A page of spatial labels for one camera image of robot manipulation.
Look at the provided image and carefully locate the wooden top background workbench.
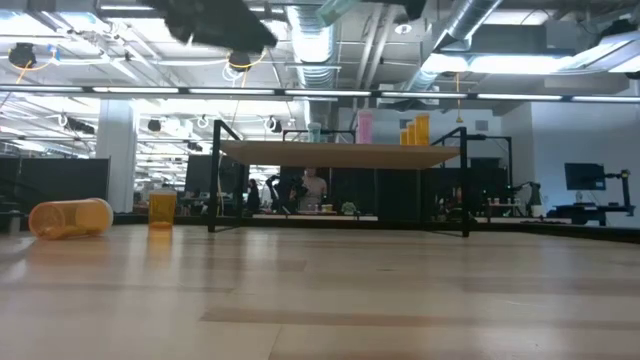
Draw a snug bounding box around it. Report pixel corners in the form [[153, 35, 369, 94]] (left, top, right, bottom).
[[252, 212, 379, 222]]

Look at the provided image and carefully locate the black ceiling camera yellow cable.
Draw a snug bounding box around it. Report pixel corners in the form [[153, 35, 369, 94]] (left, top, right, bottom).
[[228, 49, 253, 73], [8, 42, 37, 69]]

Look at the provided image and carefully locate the person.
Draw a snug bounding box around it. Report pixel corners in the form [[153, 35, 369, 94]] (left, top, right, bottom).
[[245, 178, 262, 217], [292, 167, 330, 212]]

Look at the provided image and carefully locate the yellow hanging pull cord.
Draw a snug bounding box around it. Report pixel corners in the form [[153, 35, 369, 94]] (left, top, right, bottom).
[[453, 72, 464, 125]]

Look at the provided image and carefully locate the black background rig frame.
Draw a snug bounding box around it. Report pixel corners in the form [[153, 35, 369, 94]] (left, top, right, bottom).
[[438, 133, 514, 201]]

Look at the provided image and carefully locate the pink medicine bottle white cap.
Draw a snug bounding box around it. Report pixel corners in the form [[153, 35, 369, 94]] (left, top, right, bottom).
[[355, 110, 375, 145]]

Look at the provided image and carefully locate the white building column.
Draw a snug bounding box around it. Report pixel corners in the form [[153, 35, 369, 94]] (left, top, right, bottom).
[[95, 99, 139, 214]]

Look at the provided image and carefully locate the black background desk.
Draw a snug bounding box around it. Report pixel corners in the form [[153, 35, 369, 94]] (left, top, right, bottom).
[[554, 202, 637, 227]]

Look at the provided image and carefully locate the wooden shelf black metal frame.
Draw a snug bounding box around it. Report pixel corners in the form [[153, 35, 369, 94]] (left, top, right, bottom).
[[207, 119, 471, 239]]

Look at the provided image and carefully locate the long LED light bar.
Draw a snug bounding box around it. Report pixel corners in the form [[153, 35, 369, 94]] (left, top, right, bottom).
[[0, 84, 640, 104]]

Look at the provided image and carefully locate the black background monitor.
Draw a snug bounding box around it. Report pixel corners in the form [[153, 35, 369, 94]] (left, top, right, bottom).
[[183, 154, 250, 195], [564, 162, 607, 192]]

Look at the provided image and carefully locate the silver ventilation duct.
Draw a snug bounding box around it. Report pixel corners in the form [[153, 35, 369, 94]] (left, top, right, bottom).
[[284, 4, 341, 131], [404, 0, 501, 94]]

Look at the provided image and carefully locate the black partition panel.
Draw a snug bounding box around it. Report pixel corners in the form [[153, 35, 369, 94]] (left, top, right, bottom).
[[0, 156, 111, 204]]

